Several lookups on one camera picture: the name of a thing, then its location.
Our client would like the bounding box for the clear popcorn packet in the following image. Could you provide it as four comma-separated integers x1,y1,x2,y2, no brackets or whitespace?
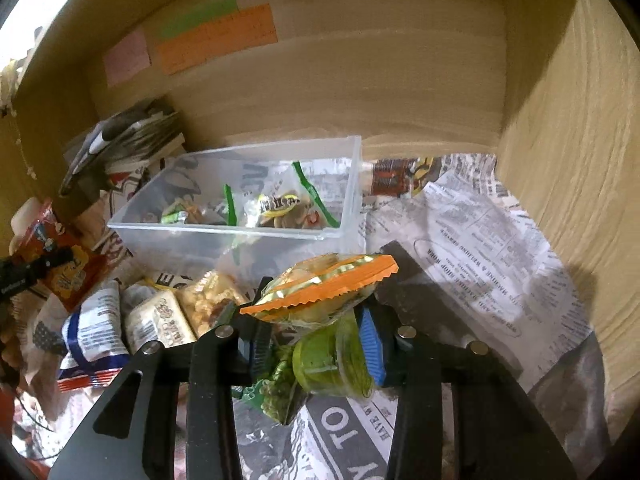
175,270,249,338

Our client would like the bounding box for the green pea snack bag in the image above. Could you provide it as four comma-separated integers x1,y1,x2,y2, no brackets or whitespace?
292,317,376,401

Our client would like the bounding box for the large green-edged snack packet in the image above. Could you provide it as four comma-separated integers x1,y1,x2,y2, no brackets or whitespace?
240,161,342,231

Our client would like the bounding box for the green pea snack packet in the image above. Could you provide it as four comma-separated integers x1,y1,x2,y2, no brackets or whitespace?
242,345,311,426

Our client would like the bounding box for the pink sticky note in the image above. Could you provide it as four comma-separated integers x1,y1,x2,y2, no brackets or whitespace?
103,27,151,87

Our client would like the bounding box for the white and blue snack packet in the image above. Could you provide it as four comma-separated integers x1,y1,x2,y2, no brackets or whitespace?
57,280,132,393

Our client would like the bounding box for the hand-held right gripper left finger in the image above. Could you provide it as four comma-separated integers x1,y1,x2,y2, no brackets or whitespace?
47,279,281,480

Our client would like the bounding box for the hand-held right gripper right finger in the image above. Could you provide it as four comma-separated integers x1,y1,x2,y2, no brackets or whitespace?
356,304,576,480

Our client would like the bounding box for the newspaper shelf liner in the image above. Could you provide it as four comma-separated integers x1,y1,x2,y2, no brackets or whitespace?
15,152,608,480

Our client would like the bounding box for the orange sticky note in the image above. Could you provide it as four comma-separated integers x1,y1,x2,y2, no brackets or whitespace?
155,4,278,76

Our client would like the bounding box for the wooden shelf unit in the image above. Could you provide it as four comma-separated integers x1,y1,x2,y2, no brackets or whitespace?
0,0,640,411

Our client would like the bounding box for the pile of papers and envelopes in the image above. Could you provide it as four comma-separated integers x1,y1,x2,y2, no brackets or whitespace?
59,97,187,196

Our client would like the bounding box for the orange-edged clear snack packet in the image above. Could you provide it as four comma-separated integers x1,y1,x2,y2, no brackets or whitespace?
240,254,399,323

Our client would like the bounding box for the small green-edged snack packet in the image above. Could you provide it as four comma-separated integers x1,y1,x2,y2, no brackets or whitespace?
160,182,237,227

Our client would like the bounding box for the green sticky note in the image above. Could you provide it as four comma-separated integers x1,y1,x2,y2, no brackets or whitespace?
160,0,238,40

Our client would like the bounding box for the clear plastic box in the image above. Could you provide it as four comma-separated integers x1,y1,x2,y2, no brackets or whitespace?
107,135,368,286

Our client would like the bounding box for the red snack packet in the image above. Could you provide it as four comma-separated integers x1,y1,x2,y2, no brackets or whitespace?
15,200,108,311

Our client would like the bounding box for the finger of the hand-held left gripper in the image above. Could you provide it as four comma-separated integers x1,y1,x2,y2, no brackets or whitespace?
0,247,72,307

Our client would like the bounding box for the cream cracker packet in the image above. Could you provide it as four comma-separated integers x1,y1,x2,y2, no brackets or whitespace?
122,290,197,353

